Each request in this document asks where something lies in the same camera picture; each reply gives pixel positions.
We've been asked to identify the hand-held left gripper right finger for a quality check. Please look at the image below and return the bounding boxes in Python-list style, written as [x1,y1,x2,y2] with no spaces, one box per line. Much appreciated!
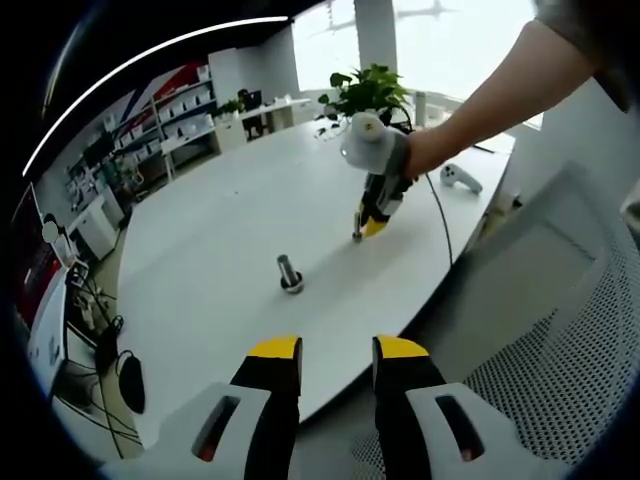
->
[372,334,574,480]

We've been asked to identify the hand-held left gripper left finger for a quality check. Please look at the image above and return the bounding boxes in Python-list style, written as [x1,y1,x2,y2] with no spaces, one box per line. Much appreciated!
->
[99,335,304,480]

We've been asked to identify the thick metal threaded stud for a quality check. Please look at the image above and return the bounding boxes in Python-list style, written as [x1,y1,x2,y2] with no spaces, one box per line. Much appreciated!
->
[276,253,307,296]

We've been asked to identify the person's right hand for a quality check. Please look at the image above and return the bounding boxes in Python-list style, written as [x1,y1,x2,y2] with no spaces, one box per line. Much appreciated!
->
[403,124,444,182]

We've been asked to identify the large potted green plant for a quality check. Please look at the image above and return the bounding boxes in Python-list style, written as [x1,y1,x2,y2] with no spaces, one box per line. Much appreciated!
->
[318,63,417,127]

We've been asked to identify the white handheld controller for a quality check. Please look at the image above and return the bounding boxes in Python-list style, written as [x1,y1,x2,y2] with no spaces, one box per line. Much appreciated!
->
[439,163,484,196]

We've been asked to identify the black oval pad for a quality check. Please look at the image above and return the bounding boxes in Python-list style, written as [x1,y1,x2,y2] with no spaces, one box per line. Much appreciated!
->
[117,351,147,415]

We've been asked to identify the white counter desk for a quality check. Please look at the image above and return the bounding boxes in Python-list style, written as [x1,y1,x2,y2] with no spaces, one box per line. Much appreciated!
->
[213,96,312,152]

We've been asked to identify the small green plant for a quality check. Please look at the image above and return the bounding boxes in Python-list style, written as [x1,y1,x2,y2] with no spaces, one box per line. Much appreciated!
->
[212,98,246,120]

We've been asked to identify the grey mesh office chair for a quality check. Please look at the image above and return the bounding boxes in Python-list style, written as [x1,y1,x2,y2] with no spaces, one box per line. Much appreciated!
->
[349,159,640,469]

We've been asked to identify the white side desk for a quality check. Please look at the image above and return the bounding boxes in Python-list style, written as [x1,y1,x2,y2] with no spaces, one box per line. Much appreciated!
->
[25,269,72,397]

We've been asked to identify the storage shelving with white boxes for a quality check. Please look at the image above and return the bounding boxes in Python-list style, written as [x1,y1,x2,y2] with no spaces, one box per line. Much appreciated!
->
[66,61,220,202]

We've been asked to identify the white low cabinet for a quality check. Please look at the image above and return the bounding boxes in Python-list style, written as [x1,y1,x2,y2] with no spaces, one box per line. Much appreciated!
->
[66,196,125,262]

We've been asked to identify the person's grey shirt sleeve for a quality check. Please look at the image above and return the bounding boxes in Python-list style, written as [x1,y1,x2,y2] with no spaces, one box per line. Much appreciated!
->
[532,0,640,114]

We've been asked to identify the large screen red display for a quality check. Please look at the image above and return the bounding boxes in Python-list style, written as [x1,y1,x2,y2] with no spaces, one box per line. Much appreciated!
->
[12,182,67,327]

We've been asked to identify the long curved ceiling light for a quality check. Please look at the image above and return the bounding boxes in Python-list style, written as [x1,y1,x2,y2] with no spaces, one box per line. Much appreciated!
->
[22,16,291,177]

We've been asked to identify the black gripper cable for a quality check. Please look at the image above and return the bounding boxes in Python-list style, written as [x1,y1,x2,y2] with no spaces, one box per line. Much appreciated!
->
[424,172,455,267]

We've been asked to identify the black floor cables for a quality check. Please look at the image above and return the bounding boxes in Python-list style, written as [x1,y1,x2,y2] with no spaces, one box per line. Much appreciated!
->
[63,277,142,459]

